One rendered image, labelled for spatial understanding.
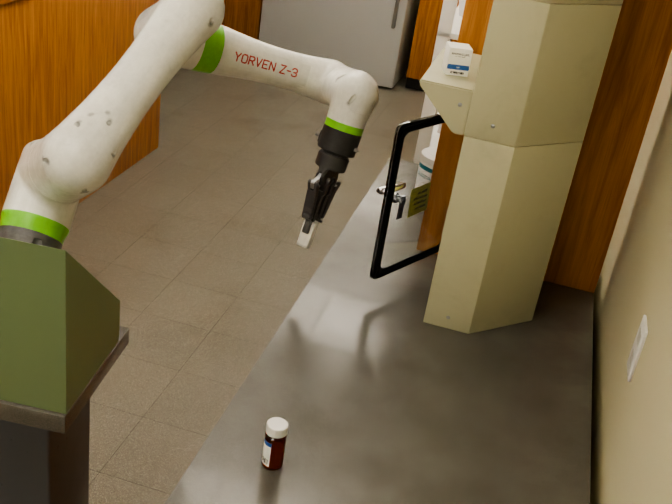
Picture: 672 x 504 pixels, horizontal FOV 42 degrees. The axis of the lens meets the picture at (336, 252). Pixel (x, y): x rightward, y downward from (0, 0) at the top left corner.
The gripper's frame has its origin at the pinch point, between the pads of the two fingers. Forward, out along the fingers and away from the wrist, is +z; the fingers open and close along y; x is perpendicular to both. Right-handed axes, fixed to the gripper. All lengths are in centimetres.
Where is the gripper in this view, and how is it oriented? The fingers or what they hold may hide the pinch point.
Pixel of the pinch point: (307, 232)
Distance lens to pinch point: 210.9
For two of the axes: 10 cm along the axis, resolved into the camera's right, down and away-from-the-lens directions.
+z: -3.3, 9.1, 2.4
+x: 8.4, 4.0, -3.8
